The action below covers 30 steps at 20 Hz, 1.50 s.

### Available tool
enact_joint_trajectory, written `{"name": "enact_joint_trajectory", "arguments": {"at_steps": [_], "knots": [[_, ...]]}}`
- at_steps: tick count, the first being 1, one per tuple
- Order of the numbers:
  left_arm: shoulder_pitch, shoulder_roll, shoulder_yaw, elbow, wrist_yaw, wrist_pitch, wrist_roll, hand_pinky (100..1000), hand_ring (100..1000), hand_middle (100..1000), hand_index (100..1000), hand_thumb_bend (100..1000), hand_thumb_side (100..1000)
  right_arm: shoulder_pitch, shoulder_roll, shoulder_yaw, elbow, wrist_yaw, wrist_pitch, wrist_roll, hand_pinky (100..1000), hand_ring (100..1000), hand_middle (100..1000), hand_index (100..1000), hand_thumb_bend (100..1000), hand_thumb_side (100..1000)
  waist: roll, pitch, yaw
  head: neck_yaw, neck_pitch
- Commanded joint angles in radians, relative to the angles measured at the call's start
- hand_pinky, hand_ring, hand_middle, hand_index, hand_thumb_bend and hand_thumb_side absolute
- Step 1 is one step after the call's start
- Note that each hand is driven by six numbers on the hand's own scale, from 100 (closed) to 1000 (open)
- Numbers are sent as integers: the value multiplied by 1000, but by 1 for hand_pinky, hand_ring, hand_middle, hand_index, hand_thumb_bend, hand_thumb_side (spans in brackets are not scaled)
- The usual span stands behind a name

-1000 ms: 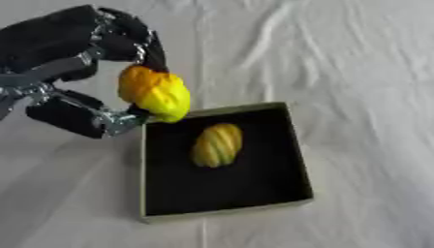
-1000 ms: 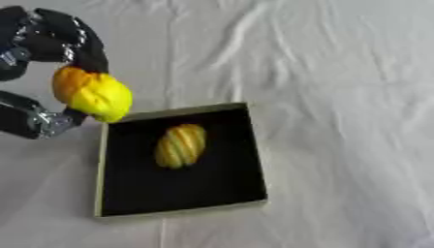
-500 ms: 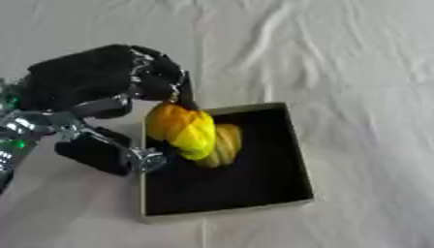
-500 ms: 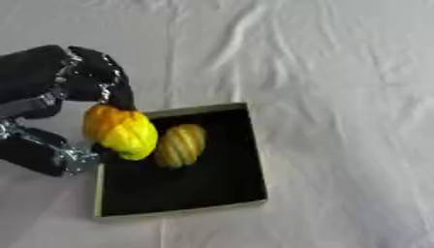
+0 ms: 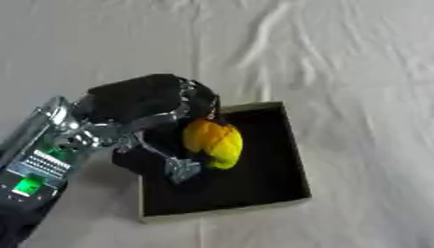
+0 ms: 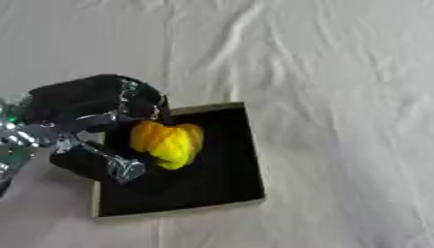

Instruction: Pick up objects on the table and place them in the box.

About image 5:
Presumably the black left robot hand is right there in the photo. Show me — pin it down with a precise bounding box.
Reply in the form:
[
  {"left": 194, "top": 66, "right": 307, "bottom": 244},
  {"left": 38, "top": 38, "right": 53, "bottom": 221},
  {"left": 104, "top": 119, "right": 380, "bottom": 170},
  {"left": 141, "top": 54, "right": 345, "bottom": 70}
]
[{"left": 71, "top": 73, "right": 224, "bottom": 186}]

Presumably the yellow toy fruit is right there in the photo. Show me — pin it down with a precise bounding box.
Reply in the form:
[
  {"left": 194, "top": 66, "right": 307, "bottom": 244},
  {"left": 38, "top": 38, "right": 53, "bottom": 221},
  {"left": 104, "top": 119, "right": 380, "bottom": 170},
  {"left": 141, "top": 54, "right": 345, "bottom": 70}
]
[{"left": 181, "top": 118, "right": 244, "bottom": 171}]

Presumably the tan box with black inside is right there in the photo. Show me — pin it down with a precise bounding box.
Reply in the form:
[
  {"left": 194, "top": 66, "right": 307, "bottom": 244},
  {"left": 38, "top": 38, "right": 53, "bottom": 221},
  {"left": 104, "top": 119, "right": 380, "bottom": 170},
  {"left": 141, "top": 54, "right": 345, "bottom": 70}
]
[{"left": 136, "top": 101, "right": 314, "bottom": 225}]

